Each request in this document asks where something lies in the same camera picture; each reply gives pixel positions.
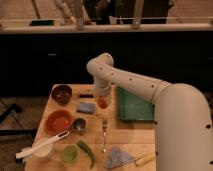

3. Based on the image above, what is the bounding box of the orange apple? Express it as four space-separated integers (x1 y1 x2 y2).
97 97 108 109

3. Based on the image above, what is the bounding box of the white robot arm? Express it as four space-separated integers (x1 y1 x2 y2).
86 53 213 171

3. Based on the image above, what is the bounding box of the black and tan block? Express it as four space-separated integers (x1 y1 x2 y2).
79 89 94 98

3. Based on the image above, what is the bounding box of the blue sponge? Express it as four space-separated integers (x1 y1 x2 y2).
77 102 95 114

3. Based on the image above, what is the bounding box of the silver fork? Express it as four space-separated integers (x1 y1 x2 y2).
101 119 108 153

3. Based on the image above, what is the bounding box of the green plastic tray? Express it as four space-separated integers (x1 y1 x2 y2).
117 87 154 123

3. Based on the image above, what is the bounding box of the dark brown bowl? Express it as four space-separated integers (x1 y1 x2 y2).
51 85 72 105

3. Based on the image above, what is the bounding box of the small metal cup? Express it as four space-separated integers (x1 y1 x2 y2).
72 118 86 135

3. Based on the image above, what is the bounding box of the orange bowl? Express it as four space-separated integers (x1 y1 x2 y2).
44 110 74 135

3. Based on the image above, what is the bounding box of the blue folded cloth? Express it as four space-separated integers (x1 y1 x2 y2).
105 147 135 169

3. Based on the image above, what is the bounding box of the green chili pepper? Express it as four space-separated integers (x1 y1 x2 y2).
77 140 96 168

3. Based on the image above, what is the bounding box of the small green cup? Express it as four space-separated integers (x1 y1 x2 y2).
60 145 78 163

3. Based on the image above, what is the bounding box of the white cup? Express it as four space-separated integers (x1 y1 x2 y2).
33 144 54 159

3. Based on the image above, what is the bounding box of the white dish brush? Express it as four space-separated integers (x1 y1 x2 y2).
15 131 69 159

